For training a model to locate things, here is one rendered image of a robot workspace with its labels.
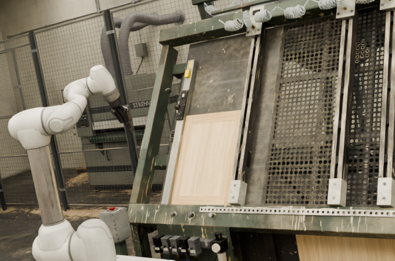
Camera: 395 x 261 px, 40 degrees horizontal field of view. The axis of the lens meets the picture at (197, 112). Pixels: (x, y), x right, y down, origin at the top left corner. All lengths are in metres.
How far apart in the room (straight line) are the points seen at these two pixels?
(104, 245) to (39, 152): 0.52
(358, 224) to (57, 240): 1.38
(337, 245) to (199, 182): 0.83
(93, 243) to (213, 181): 0.83
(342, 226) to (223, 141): 0.90
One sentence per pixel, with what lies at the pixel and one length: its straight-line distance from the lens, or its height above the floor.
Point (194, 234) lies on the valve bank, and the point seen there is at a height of 0.75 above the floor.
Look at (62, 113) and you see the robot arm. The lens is 2.54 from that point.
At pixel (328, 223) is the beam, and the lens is 2.67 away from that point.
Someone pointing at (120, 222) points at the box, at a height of 0.86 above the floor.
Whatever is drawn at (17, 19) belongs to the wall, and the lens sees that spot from 12.10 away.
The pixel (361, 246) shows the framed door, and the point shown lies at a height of 0.64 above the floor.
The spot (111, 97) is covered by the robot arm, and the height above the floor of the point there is 1.57.
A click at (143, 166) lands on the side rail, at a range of 3.44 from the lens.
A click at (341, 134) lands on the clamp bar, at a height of 1.21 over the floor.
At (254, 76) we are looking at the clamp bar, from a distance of 3.15.
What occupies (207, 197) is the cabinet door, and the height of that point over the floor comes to 0.93.
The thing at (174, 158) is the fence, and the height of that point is 1.14.
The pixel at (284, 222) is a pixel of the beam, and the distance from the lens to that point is 2.77.
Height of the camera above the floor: 1.68
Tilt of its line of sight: 5 degrees down
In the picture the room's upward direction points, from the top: 10 degrees counter-clockwise
